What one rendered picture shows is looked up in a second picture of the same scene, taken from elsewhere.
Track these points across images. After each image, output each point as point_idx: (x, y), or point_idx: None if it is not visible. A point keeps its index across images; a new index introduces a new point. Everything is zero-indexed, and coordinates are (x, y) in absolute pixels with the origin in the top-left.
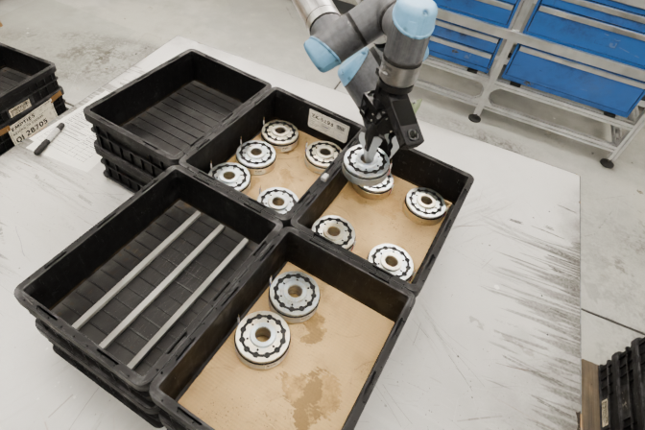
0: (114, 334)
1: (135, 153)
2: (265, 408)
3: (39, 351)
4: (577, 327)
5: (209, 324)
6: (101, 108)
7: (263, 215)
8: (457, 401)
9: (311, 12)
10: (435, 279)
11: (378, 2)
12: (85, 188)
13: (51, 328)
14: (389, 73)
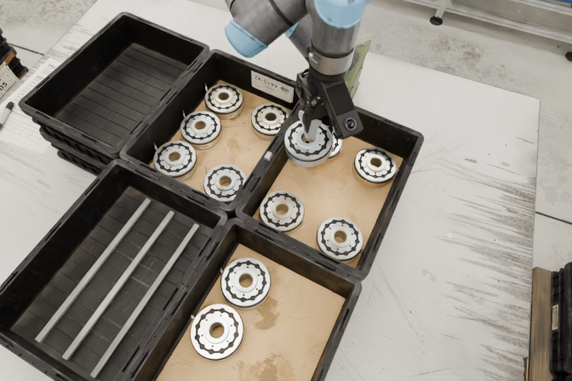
0: (78, 340)
1: (79, 142)
2: None
3: None
4: (529, 270)
5: (161, 337)
6: (37, 98)
7: (207, 207)
8: (409, 357)
9: None
10: (388, 234)
11: None
12: (42, 172)
13: None
14: (318, 62)
